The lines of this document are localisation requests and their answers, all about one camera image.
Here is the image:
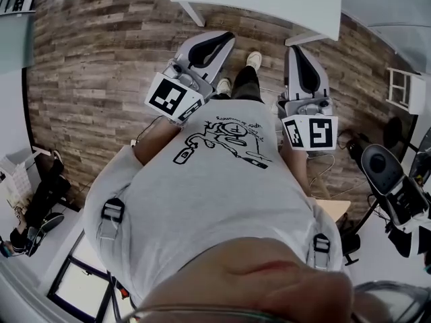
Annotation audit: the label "person's face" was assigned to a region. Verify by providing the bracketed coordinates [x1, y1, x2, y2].
[137, 236, 358, 323]

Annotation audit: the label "light wooden board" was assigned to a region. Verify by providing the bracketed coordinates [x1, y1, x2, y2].
[315, 199, 352, 222]

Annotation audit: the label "grey table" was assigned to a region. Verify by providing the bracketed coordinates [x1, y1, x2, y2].
[339, 0, 431, 77]

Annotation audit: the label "small white frame rack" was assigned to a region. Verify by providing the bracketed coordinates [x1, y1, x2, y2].
[385, 67, 428, 115]

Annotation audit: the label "white floor cable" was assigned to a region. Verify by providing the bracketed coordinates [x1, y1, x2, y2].
[306, 152, 337, 190]

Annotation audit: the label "spare grey gripper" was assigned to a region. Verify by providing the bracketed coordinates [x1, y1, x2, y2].
[360, 143, 431, 259]

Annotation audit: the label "person's left forearm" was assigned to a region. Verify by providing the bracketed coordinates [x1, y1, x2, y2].
[133, 115, 185, 166]

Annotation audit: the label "white table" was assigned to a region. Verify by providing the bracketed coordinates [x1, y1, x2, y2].
[170, 0, 343, 46]

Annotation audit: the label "black floor cable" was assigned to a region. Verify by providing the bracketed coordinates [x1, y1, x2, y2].
[336, 129, 366, 151]

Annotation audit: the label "person's left white shoe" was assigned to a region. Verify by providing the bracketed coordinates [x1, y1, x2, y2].
[215, 77, 233, 98]

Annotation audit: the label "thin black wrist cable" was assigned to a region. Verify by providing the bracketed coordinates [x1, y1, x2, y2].
[130, 115, 164, 147]

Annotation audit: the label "person's white shoe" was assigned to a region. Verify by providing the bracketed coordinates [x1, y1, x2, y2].
[215, 77, 233, 98]
[246, 50, 263, 72]

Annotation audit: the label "person's right forearm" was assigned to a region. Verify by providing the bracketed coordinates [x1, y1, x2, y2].
[278, 139, 311, 196]

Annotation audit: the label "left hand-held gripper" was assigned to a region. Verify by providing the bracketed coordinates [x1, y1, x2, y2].
[144, 30, 236, 126]

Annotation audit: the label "person's grey printed t-shirt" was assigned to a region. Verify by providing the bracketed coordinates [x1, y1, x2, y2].
[82, 98, 344, 311]

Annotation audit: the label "person's right white shoe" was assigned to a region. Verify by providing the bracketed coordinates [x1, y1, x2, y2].
[246, 50, 263, 72]

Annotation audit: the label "white storage box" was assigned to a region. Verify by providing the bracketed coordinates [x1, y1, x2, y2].
[0, 147, 35, 215]

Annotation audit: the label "black round stool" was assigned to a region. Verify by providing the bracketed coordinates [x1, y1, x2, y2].
[385, 116, 419, 155]

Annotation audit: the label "black tripod stand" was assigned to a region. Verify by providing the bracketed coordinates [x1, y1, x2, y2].
[339, 193, 383, 266]

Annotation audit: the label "black framed glass panel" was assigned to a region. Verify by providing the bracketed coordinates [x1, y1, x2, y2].
[46, 229, 114, 323]

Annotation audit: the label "person's eyeglasses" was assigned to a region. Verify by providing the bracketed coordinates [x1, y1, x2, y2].
[129, 280, 431, 323]

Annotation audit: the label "person's dark trousers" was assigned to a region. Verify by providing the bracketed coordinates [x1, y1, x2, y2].
[211, 65, 265, 104]

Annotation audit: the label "grey harness strap with buckle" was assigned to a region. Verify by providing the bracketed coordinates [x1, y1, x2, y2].
[310, 232, 333, 271]
[96, 196, 126, 242]

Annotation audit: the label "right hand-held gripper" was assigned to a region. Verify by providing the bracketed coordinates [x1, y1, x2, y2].
[276, 44, 339, 151]

